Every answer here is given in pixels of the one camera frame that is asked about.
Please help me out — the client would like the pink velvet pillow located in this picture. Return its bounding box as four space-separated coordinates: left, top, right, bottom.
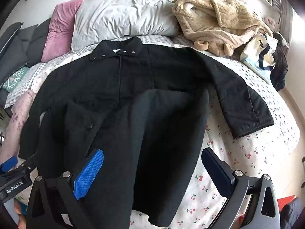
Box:
41 0 86 63

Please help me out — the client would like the pink floral blanket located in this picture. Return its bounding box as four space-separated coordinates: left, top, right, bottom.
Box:
0 89 36 170

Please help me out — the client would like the dark navy button shirt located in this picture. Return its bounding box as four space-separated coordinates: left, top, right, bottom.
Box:
18 37 274 228

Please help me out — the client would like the dark cushion with white piping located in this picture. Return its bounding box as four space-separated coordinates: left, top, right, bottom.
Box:
0 22 25 86

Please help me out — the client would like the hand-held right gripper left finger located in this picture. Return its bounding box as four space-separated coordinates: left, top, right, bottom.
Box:
27 148 105 229

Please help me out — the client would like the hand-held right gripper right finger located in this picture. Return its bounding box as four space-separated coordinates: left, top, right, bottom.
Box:
201 147 280 229

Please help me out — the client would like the beige fleece robe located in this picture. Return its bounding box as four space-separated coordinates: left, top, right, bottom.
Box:
172 0 273 57

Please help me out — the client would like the white tote bag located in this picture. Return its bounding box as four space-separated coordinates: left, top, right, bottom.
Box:
239 34 279 84

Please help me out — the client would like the red flat object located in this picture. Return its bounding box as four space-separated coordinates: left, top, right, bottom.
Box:
278 196 296 210

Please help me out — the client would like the pale grey pillow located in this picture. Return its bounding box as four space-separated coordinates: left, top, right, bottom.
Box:
71 0 179 52

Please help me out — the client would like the black garment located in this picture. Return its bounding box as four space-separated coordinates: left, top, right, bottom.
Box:
270 31 289 91

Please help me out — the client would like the dark grey cushion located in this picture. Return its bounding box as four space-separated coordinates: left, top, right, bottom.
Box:
18 18 51 68

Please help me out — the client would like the cherry print bed sheet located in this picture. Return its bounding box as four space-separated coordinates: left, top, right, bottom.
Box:
31 35 301 229

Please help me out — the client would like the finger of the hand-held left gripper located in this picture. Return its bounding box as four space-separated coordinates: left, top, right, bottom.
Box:
22 153 40 172
0 156 19 173

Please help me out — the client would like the dark blue cloth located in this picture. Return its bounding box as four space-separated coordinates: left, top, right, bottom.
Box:
281 198 305 229

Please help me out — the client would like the teal coral-pattern cushion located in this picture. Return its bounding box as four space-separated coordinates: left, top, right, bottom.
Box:
2 66 30 92

